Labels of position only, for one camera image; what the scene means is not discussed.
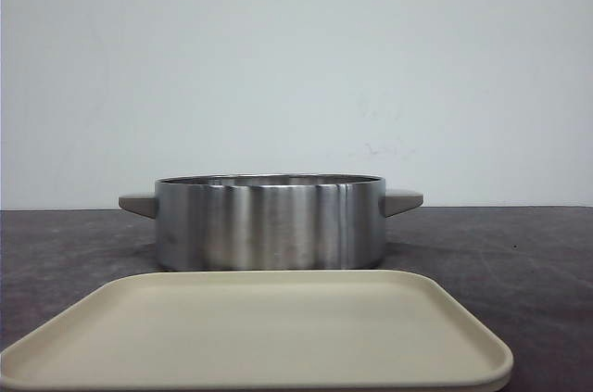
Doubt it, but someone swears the stainless steel steamer pot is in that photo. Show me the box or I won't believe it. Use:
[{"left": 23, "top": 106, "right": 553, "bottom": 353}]
[{"left": 119, "top": 174, "right": 423, "bottom": 272}]

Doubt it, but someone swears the beige plastic tray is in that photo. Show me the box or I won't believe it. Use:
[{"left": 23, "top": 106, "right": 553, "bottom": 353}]
[{"left": 1, "top": 271, "right": 513, "bottom": 391}]

